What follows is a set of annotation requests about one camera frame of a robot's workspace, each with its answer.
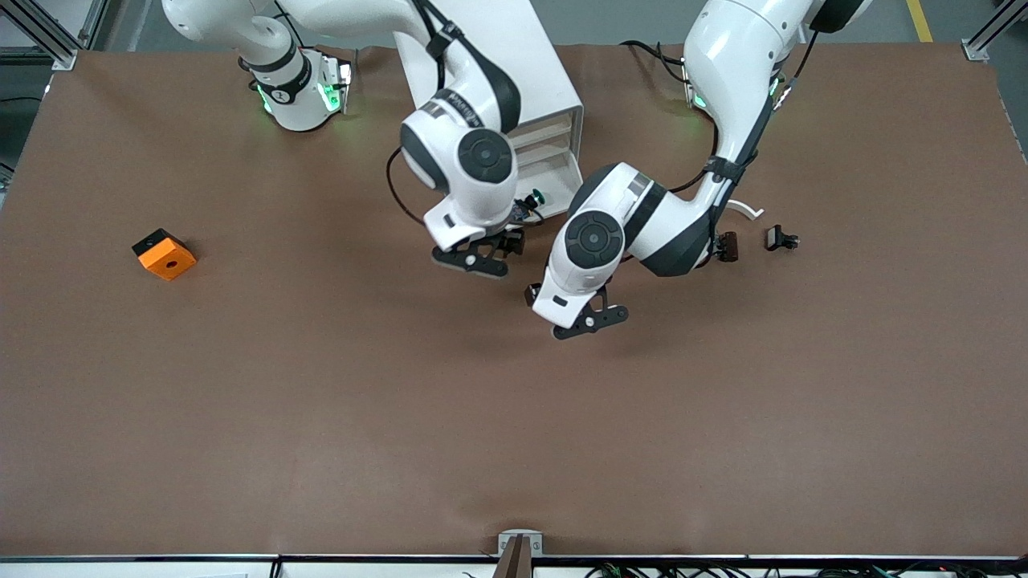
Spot green push button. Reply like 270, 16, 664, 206
511, 187, 549, 227

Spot brown table cover sheet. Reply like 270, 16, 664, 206
0, 40, 1028, 559

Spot orange black box with hole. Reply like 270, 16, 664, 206
133, 229, 198, 282

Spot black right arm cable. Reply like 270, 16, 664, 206
385, 0, 483, 230

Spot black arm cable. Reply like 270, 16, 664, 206
385, 0, 483, 230
667, 28, 820, 266

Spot black base cable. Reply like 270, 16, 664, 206
618, 39, 693, 85

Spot metal bracket with brown post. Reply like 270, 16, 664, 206
497, 530, 545, 578

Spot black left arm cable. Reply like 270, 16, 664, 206
667, 28, 820, 266

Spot tangled black floor cables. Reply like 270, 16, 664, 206
582, 562, 1028, 578

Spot aluminium frame post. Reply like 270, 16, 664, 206
961, 0, 1028, 63
0, 0, 79, 71

